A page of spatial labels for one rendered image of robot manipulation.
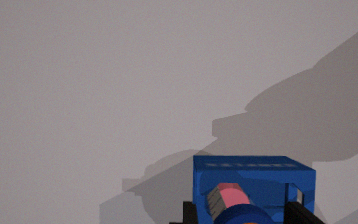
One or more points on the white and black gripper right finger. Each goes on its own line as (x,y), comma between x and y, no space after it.
(296,213)

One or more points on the blue tube rack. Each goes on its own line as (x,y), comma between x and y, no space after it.
(271,177)

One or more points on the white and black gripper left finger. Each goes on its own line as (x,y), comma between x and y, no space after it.
(189,214)

